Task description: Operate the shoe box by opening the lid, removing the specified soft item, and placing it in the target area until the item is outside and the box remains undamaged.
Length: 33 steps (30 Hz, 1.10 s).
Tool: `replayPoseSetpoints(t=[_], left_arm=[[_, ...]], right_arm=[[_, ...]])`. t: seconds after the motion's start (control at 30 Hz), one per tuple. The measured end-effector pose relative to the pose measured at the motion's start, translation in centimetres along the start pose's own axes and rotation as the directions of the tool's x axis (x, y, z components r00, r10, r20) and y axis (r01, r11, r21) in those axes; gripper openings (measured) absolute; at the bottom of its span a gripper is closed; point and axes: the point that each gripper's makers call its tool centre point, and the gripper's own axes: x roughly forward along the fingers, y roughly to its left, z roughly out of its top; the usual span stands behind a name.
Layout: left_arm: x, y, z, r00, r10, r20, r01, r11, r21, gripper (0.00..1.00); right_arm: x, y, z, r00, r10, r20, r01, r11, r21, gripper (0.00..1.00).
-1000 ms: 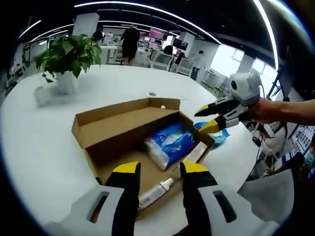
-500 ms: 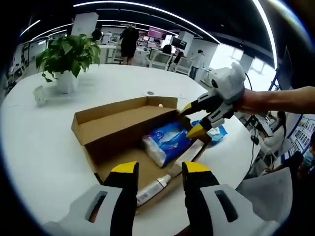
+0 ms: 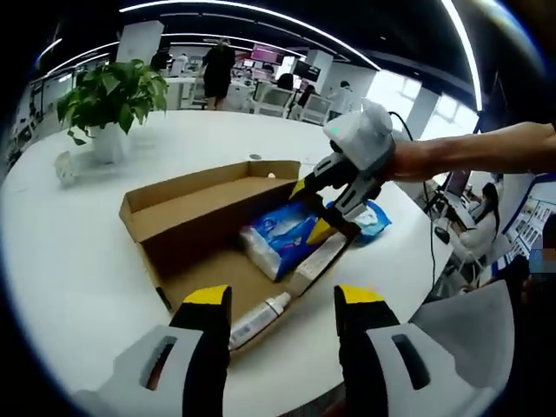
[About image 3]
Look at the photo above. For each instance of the black hanging monitor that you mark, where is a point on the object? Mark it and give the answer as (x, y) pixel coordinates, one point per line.
(306, 69)

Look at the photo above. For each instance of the white square pillar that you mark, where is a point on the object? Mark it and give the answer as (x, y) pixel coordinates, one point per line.
(140, 43)

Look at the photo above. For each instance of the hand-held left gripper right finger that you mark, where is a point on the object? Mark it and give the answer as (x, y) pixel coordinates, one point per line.
(360, 347)

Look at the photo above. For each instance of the long white carton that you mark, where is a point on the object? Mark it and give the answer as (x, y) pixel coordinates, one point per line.
(317, 265)

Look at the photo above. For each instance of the round grey table grommet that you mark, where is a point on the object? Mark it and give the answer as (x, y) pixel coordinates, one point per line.
(256, 156)

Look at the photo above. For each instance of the ceiling light strip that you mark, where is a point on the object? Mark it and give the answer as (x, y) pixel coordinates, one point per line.
(469, 52)
(269, 17)

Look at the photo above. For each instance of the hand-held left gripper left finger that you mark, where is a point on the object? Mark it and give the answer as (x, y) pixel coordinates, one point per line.
(208, 347)

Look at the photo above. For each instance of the black desk monitor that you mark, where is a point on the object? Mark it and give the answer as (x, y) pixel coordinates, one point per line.
(456, 187)

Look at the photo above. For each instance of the blue wet wipes packet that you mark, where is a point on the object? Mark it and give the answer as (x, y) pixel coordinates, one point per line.
(373, 219)

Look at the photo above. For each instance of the white paper cup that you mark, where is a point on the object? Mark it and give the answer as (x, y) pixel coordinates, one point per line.
(65, 169)

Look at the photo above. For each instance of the blue white wall poster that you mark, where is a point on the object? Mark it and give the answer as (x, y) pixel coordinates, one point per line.
(527, 221)

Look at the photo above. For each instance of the pink screen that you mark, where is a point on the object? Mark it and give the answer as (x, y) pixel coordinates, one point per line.
(267, 52)

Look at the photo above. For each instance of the white mesh office chair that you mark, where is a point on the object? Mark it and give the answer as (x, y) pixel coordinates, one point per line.
(273, 99)
(317, 109)

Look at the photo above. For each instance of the person's right hand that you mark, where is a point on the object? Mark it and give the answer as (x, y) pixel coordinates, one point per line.
(412, 160)

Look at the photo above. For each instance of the green potted plant white pot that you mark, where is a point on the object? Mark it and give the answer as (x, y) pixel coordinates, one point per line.
(108, 95)

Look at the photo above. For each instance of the brown cardboard shoe box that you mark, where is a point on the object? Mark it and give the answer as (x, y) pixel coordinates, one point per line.
(191, 204)

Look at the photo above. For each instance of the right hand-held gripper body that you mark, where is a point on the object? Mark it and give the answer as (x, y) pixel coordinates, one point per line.
(365, 139)

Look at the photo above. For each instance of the white tube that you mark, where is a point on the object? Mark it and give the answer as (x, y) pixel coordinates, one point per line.
(258, 321)

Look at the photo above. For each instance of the clear blue tissue packet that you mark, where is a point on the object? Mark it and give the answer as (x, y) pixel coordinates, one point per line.
(278, 234)

